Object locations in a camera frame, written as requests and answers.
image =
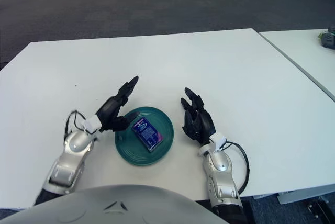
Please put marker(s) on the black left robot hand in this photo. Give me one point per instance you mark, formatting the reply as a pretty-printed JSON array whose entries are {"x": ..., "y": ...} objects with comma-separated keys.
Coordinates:
[{"x": 110, "y": 111}]

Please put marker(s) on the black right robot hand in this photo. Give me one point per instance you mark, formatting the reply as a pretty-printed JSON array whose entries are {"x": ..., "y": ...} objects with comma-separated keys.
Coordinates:
[{"x": 202, "y": 124}]

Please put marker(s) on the blue gum pack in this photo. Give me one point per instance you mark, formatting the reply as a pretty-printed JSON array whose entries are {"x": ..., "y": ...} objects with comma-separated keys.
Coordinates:
[{"x": 147, "y": 133}]

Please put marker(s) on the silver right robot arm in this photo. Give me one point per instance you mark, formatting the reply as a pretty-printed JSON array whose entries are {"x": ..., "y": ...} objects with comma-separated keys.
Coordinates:
[{"x": 221, "y": 177}]

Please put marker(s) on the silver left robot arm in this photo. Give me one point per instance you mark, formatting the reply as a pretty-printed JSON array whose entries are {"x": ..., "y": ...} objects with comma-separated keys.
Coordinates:
[{"x": 73, "y": 145}]

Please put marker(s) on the round green plate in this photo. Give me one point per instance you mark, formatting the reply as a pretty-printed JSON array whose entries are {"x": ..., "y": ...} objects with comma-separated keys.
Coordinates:
[{"x": 125, "y": 145}]

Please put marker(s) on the grey robot torso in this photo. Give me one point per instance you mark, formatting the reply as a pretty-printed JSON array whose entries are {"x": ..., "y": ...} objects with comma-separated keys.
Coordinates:
[{"x": 115, "y": 205}]

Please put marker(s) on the black wheeled base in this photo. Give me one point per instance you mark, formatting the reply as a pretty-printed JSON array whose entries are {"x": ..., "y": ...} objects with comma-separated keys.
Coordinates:
[{"x": 318, "y": 208}]

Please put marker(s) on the grey green device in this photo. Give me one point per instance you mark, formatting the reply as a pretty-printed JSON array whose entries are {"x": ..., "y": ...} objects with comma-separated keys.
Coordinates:
[{"x": 328, "y": 38}]

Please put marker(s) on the grey table frame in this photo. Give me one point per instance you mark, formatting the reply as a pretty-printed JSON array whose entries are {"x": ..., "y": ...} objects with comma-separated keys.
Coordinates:
[{"x": 288, "y": 196}]

